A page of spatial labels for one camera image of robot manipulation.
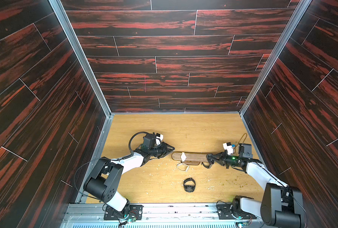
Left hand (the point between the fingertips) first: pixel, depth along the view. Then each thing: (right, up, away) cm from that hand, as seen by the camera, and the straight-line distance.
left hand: (175, 149), depth 85 cm
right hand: (+24, -5, +1) cm, 24 cm away
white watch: (+5, -5, +1) cm, 7 cm away
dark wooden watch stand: (+9, -6, +1) cm, 11 cm away
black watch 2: (+9, -21, -1) cm, 23 cm away
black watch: (+21, -5, -2) cm, 22 cm away
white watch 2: (+5, -12, +5) cm, 14 cm away
